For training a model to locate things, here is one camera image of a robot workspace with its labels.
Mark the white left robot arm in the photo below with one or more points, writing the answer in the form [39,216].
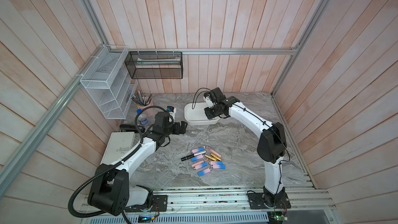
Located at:
[110,189]

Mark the black stapler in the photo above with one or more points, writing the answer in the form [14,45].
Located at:
[131,128]

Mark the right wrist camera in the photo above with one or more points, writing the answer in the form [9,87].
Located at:
[208,101]

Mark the black mesh wall basket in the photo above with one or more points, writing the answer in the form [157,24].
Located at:
[154,65]

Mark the white wire mesh shelf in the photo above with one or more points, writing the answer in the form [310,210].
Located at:
[108,82]

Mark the pink round cup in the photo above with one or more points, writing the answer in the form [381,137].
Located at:
[148,111]

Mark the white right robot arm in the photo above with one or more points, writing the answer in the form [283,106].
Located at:
[272,140]

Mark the white plastic storage box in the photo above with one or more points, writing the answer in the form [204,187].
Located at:
[196,116]

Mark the white book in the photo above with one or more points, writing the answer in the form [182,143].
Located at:
[118,145]

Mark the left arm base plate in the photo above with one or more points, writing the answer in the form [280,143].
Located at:
[154,204]

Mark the small clear water bottle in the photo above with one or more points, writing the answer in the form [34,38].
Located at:
[142,118]

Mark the gold lipstick tube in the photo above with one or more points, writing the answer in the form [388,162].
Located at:
[211,158]
[216,157]

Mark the pink blue lipstick bottom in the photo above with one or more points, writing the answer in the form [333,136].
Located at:
[203,172]

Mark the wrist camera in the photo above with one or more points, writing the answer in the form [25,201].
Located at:
[208,101]
[172,111]

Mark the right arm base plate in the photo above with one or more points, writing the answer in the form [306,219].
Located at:
[260,200]

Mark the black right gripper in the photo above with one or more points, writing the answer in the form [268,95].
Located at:
[207,112]

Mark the pink clear lip gloss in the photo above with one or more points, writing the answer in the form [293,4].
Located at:
[213,151]

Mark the pink blue lipstick far right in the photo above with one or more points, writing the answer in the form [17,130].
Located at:
[218,166]

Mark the pink blue lipstick top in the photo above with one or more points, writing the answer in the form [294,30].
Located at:
[197,150]

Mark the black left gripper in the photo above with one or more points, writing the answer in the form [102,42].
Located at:
[178,131]

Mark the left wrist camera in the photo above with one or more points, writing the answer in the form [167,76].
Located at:
[172,111]

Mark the pink blue lipstick middle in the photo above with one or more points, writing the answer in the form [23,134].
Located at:
[199,162]

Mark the pink blue lipstick tube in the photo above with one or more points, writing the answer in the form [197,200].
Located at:
[197,158]

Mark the pens in cup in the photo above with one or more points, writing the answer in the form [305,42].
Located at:
[140,99]

